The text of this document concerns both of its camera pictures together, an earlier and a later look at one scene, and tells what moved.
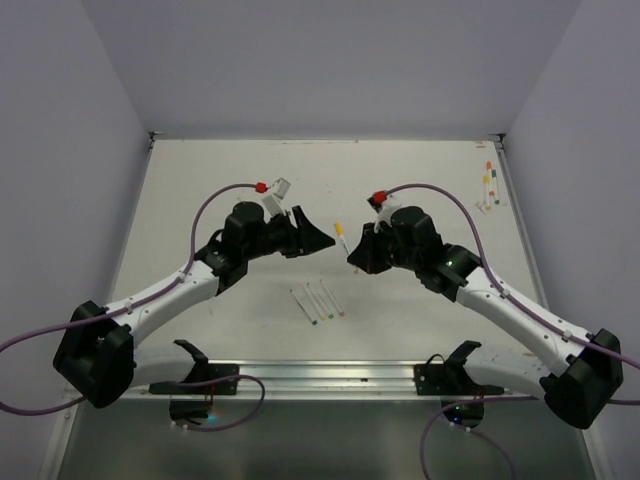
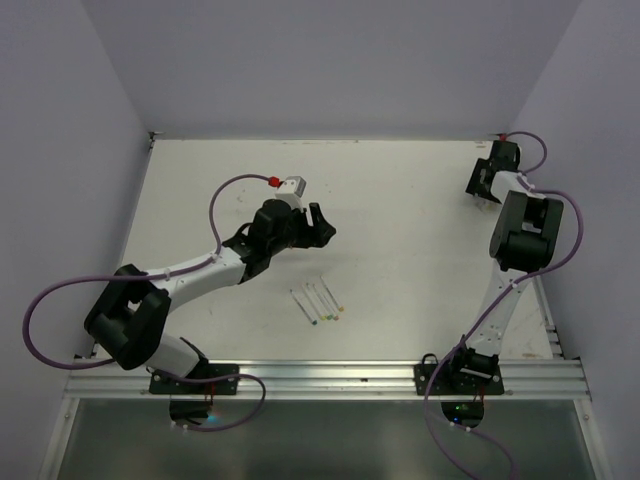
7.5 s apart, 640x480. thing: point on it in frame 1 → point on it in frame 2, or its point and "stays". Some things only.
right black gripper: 366,253 → 475,185
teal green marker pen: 304,309 stays
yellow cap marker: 314,306 stays
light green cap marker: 318,301 stays
